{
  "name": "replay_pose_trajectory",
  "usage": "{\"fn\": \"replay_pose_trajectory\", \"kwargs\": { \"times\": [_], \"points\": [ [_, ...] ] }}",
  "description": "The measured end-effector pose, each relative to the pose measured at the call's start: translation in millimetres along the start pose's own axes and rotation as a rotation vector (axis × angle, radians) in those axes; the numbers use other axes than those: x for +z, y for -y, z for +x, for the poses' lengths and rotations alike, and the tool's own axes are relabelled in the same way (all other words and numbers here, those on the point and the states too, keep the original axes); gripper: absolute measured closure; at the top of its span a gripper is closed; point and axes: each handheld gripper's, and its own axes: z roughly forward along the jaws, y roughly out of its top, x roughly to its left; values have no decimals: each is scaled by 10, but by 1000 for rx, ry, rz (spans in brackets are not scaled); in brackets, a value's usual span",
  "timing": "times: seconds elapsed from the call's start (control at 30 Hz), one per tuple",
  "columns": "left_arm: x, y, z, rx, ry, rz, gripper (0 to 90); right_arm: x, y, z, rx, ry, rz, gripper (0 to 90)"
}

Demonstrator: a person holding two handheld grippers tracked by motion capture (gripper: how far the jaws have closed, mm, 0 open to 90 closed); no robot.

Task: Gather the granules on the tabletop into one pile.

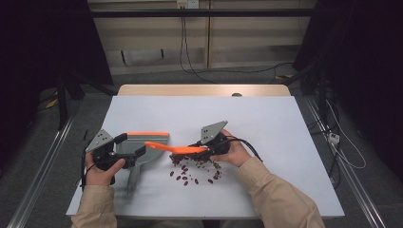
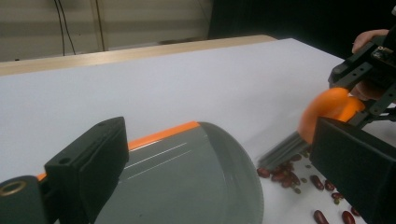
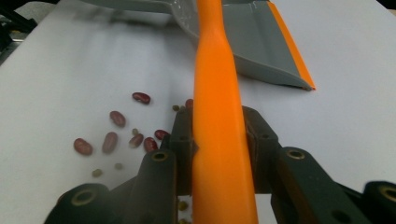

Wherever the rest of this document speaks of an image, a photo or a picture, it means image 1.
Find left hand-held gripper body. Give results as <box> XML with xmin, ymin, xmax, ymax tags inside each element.
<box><xmin>85</xmin><ymin>128</ymin><xmax>128</xmax><ymax>171</ymax></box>

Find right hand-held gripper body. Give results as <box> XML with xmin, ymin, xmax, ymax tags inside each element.
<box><xmin>197</xmin><ymin>120</ymin><xmax>231</xmax><ymax>156</ymax></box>

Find small green beans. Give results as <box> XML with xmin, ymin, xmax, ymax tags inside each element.
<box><xmin>189</xmin><ymin>160</ymin><xmax>222</xmax><ymax>172</ymax></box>

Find grey dustpan with orange edge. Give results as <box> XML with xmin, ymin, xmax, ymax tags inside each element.
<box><xmin>114</xmin><ymin>131</ymin><xmax>170</xmax><ymax>196</ymax></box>

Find orange brush with grey bristles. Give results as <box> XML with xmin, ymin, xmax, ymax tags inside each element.
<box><xmin>144</xmin><ymin>141</ymin><xmax>222</xmax><ymax>167</ymax></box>

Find red kidney beans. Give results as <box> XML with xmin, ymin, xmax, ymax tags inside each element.
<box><xmin>169</xmin><ymin>155</ymin><xmax>222</xmax><ymax>187</ymax></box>

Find person's right hand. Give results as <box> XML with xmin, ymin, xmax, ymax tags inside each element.
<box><xmin>211</xmin><ymin>128</ymin><xmax>253</xmax><ymax>168</ymax></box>

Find person's left hand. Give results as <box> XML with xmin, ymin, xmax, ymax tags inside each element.
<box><xmin>84</xmin><ymin>150</ymin><xmax>126</xmax><ymax>187</ymax></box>

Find wooden table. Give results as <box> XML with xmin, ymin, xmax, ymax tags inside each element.
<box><xmin>117</xmin><ymin>84</ymin><xmax>292</xmax><ymax>98</ymax></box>

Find black metal stand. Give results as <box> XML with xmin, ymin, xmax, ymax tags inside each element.
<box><xmin>283</xmin><ymin>56</ymin><xmax>329</xmax><ymax>122</ymax></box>
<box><xmin>55</xmin><ymin>63</ymin><xmax>117</xmax><ymax>131</ymax></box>

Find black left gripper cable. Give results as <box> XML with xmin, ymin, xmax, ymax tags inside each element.
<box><xmin>80</xmin><ymin>146</ymin><xmax>96</xmax><ymax>191</ymax></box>

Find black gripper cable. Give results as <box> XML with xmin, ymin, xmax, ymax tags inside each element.
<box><xmin>226</xmin><ymin>136</ymin><xmax>264</xmax><ymax>163</ymax></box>
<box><xmin>80</xmin><ymin>146</ymin><xmax>96</xmax><ymax>191</ymax></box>

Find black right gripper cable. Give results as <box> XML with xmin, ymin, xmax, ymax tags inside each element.
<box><xmin>226</xmin><ymin>136</ymin><xmax>264</xmax><ymax>163</ymax></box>

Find black hanging cable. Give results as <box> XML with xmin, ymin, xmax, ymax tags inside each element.
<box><xmin>179</xmin><ymin>8</ymin><xmax>220</xmax><ymax>85</ymax></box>
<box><xmin>182</xmin><ymin>8</ymin><xmax>297</xmax><ymax>77</ymax></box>

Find aluminium floor rail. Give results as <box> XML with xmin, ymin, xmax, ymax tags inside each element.
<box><xmin>303</xmin><ymin>94</ymin><xmax>388</xmax><ymax>228</ymax></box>
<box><xmin>7</xmin><ymin>104</ymin><xmax>82</xmax><ymax>228</ymax></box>

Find white wall outlet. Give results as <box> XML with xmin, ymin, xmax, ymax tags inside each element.
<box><xmin>176</xmin><ymin>0</ymin><xmax>200</xmax><ymax>10</ymax></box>

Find black floor cable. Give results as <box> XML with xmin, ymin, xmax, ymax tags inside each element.
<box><xmin>310</xmin><ymin>94</ymin><xmax>342</xmax><ymax>188</ymax></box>

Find white floor cable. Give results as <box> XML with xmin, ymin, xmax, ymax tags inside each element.
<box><xmin>324</xmin><ymin>99</ymin><xmax>368</xmax><ymax>170</ymax></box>

